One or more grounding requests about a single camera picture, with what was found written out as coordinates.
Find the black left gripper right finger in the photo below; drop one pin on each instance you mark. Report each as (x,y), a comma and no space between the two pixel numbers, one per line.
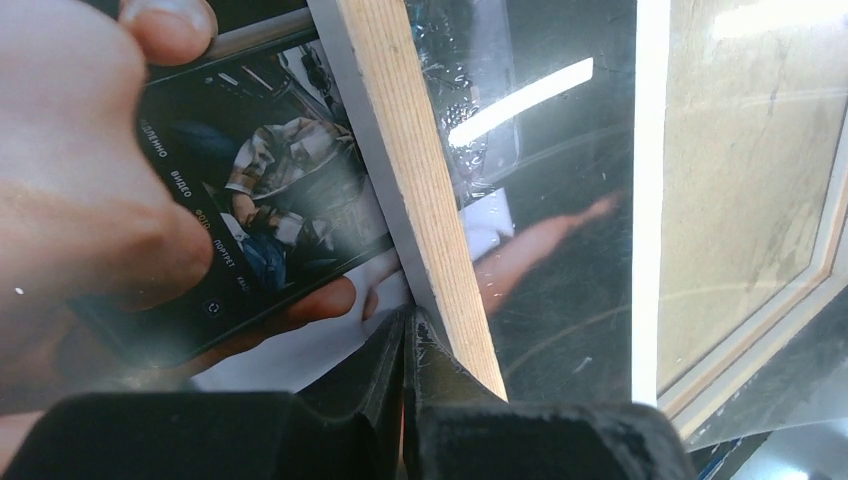
(456,428)

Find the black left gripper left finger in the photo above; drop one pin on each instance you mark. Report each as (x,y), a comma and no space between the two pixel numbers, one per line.
(345,425)

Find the colour photo print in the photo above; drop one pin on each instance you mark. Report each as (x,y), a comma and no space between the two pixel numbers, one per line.
(239,214)

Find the white wooden picture frame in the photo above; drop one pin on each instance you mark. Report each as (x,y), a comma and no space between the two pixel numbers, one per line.
(417,185)

